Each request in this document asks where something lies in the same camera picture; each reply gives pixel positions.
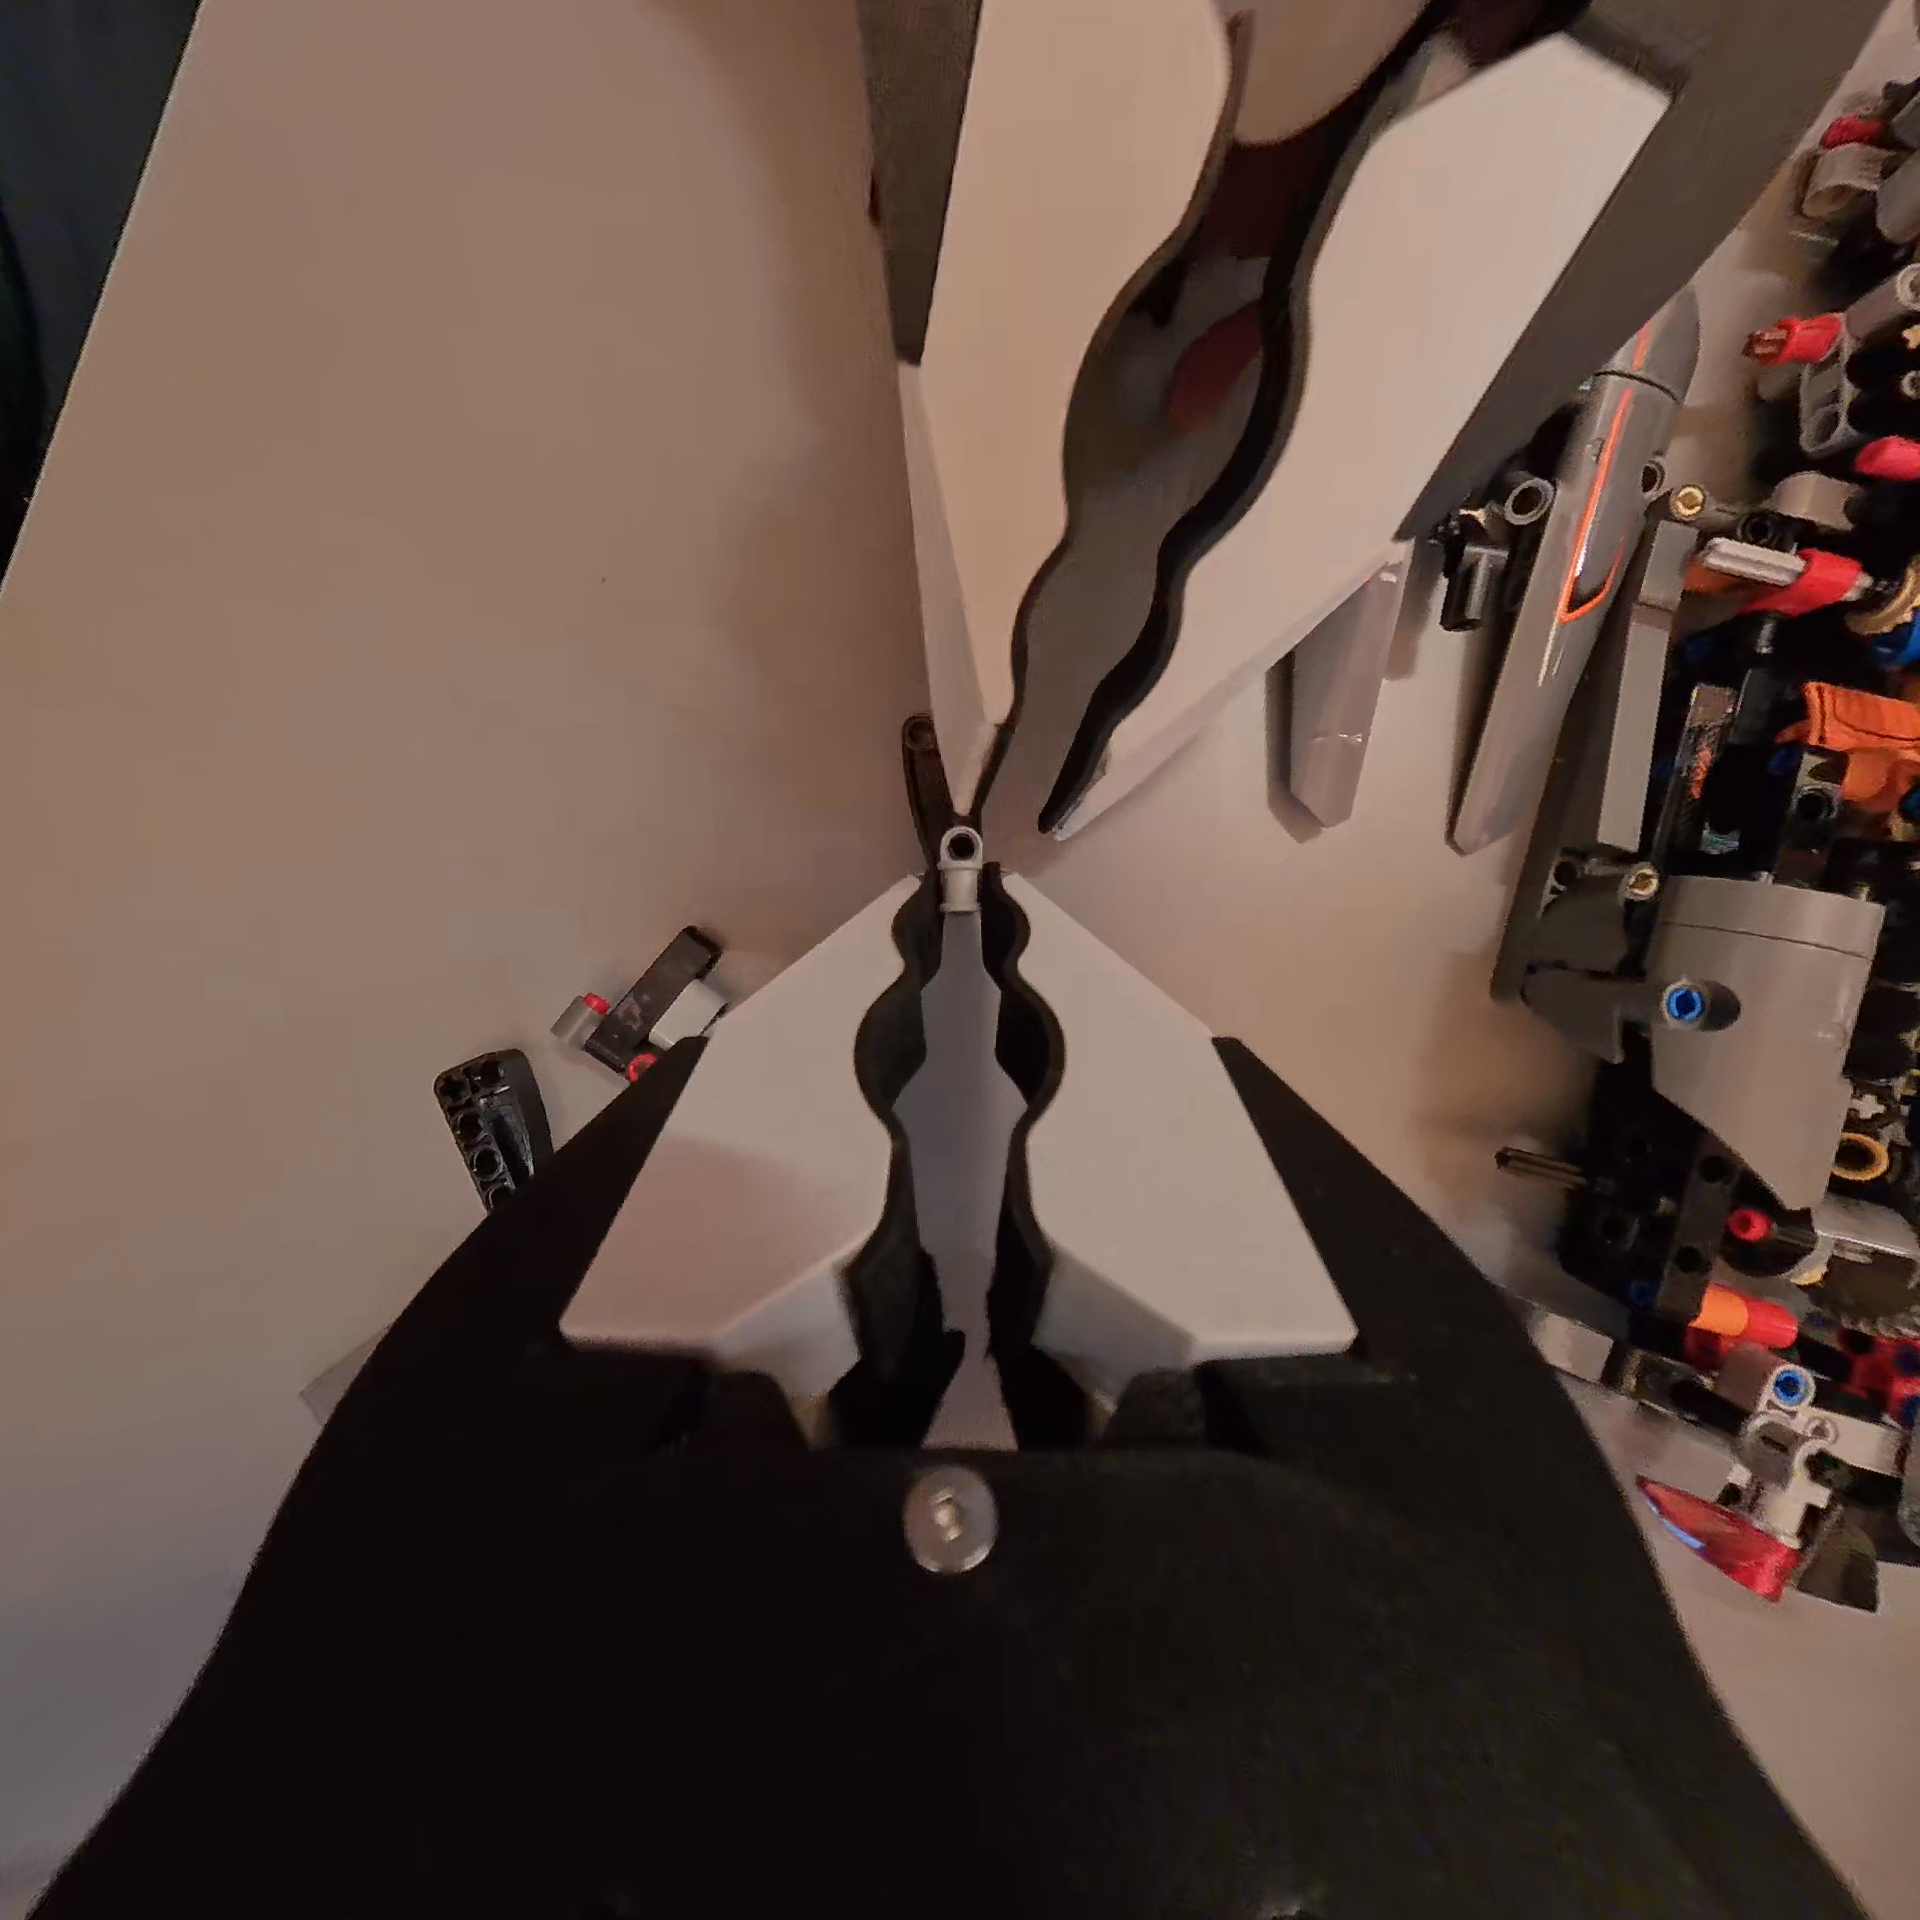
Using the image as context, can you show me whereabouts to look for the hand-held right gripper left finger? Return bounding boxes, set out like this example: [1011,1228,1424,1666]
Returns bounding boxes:
[558,873,927,1449]

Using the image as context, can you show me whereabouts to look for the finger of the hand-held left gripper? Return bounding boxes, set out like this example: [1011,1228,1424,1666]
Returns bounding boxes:
[896,0,1250,825]
[1035,29,1678,841]

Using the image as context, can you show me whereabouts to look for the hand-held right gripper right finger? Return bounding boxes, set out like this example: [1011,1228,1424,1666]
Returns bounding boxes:
[988,871,1360,1433]

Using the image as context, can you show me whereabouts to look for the grey lego fin assembly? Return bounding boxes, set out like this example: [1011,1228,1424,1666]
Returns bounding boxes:
[1283,286,1707,860]

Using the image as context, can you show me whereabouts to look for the lego technic car chassis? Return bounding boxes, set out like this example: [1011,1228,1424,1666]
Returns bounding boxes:
[1488,65,1920,1618]

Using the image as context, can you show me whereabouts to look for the black lego subassembly red pins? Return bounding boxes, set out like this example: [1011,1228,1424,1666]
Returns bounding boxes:
[550,928,741,1086]

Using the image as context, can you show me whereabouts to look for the black curved lego beam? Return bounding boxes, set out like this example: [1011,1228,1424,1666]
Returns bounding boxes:
[432,1047,560,1216]

